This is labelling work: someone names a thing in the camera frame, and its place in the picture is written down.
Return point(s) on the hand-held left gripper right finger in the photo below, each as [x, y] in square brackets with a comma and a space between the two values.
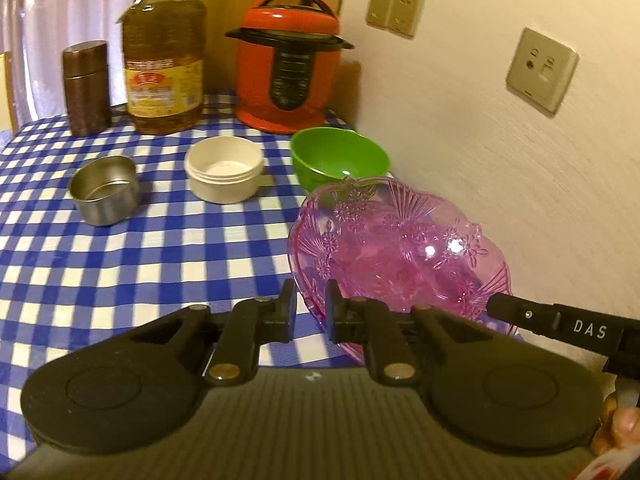
[333, 312]

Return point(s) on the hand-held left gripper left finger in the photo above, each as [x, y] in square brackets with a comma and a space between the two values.
[288, 312]

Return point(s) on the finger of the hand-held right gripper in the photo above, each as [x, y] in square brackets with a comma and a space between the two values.
[550, 319]

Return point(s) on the pink glass plate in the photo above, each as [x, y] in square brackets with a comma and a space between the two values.
[395, 245]

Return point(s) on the green plastic bowl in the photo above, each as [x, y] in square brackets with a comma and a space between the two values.
[337, 157]

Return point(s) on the white plastic bowl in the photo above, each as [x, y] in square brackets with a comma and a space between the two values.
[225, 167]

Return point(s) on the stainless steel bowl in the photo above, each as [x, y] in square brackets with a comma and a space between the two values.
[105, 192]

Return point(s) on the person's right hand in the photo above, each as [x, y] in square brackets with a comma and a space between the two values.
[622, 427]

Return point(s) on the blue white checkered tablecloth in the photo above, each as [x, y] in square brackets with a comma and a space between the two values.
[125, 260]

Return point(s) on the red electric pressure cooker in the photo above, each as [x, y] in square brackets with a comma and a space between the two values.
[290, 67]

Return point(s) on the cooking oil bottle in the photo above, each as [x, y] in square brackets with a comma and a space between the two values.
[164, 60]

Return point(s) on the brown cylindrical canister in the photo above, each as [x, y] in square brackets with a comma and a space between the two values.
[86, 87]

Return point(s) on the white sheer curtain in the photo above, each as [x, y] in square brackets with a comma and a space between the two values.
[60, 20]

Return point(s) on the beige wall socket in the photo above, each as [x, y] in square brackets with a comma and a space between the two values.
[541, 70]

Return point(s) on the beige double wall switch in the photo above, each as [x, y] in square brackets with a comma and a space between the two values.
[394, 6]

